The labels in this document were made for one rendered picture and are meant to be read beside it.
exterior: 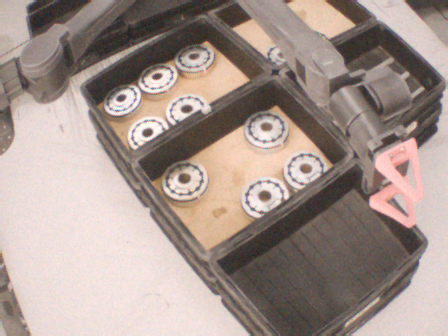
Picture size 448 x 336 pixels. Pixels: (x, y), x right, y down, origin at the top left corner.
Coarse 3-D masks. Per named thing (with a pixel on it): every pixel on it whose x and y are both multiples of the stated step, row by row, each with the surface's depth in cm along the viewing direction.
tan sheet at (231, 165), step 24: (288, 120) 167; (216, 144) 165; (240, 144) 164; (288, 144) 163; (312, 144) 163; (216, 168) 161; (240, 168) 161; (264, 168) 160; (216, 192) 158; (240, 192) 157; (192, 216) 155; (216, 216) 154; (240, 216) 154; (216, 240) 151
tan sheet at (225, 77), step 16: (224, 64) 179; (192, 80) 177; (208, 80) 176; (224, 80) 176; (240, 80) 175; (176, 96) 174; (208, 96) 173; (144, 112) 173; (160, 112) 172; (128, 128) 170; (128, 144) 168
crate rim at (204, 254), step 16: (272, 80) 162; (240, 96) 159; (208, 112) 158; (160, 144) 154; (144, 176) 150; (320, 176) 146; (304, 192) 144; (160, 208) 148; (272, 208) 143; (176, 224) 143; (256, 224) 141; (192, 240) 140; (224, 240) 140; (208, 256) 138
